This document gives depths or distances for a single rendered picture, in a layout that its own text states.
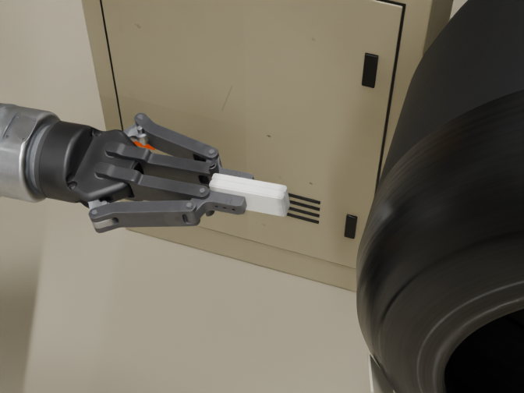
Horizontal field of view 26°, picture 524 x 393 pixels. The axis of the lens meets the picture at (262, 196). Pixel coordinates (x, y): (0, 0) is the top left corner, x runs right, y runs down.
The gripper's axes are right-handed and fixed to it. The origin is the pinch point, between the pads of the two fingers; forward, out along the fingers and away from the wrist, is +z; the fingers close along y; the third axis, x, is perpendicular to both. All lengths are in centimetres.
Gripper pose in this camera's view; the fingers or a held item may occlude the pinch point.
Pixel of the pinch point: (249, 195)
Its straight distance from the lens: 102.8
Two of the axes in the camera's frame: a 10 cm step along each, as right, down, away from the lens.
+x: 1.3, 5.8, 8.0
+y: 3.0, -7.9, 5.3
